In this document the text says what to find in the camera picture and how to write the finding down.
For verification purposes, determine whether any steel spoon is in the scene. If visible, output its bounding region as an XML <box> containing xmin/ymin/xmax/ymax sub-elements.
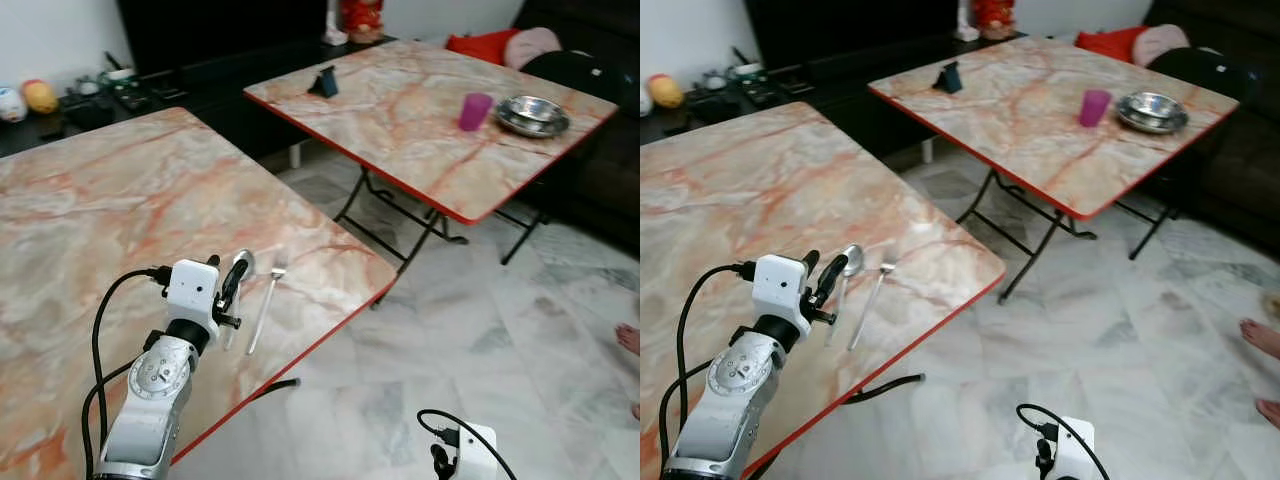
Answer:
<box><xmin>825</xmin><ymin>244</ymin><xmax>867</xmax><ymax>348</ymax></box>
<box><xmin>222</xmin><ymin>249</ymin><xmax>257</xmax><ymax>352</ymax></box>

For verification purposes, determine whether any steel fork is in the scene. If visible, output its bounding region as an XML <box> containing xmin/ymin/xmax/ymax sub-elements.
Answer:
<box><xmin>848</xmin><ymin>248</ymin><xmax>902</xmax><ymax>352</ymax></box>
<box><xmin>246</xmin><ymin>249</ymin><xmax>290</xmax><ymax>357</ymax></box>

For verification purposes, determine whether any orange egg toy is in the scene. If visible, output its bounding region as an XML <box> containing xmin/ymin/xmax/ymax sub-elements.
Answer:
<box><xmin>648</xmin><ymin>73</ymin><xmax>687</xmax><ymax>110</ymax></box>
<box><xmin>22</xmin><ymin>79</ymin><xmax>60</xmax><ymax>115</ymax></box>

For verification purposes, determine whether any dark sofa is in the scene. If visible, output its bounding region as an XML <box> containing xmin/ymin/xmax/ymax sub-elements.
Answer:
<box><xmin>508</xmin><ymin>0</ymin><xmax>641</xmax><ymax>256</ymax></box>
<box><xmin>1138</xmin><ymin>0</ymin><xmax>1280</xmax><ymax>253</ymax></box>

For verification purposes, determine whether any black television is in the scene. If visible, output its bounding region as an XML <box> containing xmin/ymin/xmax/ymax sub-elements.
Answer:
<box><xmin>115</xmin><ymin>0</ymin><xmax>333</xmax><ymax>73</ymax></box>
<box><xmin>744</xmin><ymin>0</ymin><xmax>963</xmax><ymax>71</ymax></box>

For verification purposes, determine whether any white tissue pack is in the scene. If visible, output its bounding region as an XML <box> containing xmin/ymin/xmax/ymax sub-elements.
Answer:
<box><xmin>953</xmin><ymin>0</ymin><xmax>982</xmax><ymax>44</ymax></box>
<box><xmin>321</xmin><ymin>0</ymin><xmax>350</xmax><ymax>47</ymax></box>

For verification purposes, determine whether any red laughing Buddha statue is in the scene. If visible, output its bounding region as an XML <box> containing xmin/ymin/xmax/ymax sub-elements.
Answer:
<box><xmin>340</xmin><ymin>0</ymin><xmax>387</xmax><ymax>45</ymax></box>
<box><xmin>972</xmin><ymin>0</ymin><xmax>1019</xmax><ymax>42</ymax></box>

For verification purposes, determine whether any pink plastic cup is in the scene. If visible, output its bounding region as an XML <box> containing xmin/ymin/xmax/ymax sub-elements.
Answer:
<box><xmin>1078</xmin><ymin>89</ymin><xmax>1114</xmax><ymax>129</ymax></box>
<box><xmin>458</xmin><ymin>92</ymin><xmax>495</xmax><ymax>133</ymax></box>

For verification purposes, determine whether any black plastic chair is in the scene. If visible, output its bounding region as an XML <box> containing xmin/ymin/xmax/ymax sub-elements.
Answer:
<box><xmin>1148</xmin><ymin>46</ymin><xmax>1263</xmax><ymax>109</ymax></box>
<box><xmin>520</xmin><ymin>49</ymin><xmax>627</xmax><ymax>113</ymax></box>

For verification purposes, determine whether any steel plate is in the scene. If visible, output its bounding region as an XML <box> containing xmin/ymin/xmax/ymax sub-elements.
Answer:
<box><xmin>494</xmin><ymin>104</ymin><xmax>572</xmax><ymax>140</ymax></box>
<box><xmin>1114</xmin><ymin>101</ymin><xmax>1192</xmax><ymax>136</ymax></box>

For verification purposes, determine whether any steel bowl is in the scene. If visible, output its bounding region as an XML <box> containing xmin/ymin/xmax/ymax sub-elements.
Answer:
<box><xmin>1120</xmin><ymin>92</ymin><xmax>1188</xmax><ymax>123</ymax></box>
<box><xmin>500</xmin><ymin>95</ymin><xmax>569</xmax><ymax>127</ymax></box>

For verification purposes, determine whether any red pillow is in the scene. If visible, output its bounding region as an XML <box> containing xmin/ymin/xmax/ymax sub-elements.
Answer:
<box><xmin>1075</xmin><ymin>26</ymin><xmax>1147</xmax><ymax>64</ymax></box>
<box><xmin>445</xmin><ymin>29</ymin><xmax>523</xmax><ymax>67</ymax></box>

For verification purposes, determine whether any pink pillow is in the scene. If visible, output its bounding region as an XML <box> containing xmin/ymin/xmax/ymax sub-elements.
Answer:
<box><xmin>504</xmin><ymin>27</ymin><xmax>564</xmax><ymax>72</ymax></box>
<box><xmin>1131</xmin><ymin>23</ymin><xmax>1192</xmax><ymax>69</ymax></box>

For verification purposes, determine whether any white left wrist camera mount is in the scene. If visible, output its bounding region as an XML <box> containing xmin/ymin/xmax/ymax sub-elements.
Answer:
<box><xmin>750</xmin><ymin>254</ymin><xmax>810</xmax><ymax>337</ymax></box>
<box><xmin>164</xmin><ymin>259</ymin><xmax>222</xmax><ymax>332</ymax></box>

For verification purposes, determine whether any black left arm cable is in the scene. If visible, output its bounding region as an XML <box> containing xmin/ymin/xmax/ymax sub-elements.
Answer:
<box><xmin>657</xmin><ymin>261</ymin><xmax>758</xmax><ymax>471</ymax></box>
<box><xmin>82</xmin><ymin>266</ymin><xmax>173</xmax><ymax>477</ymax></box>

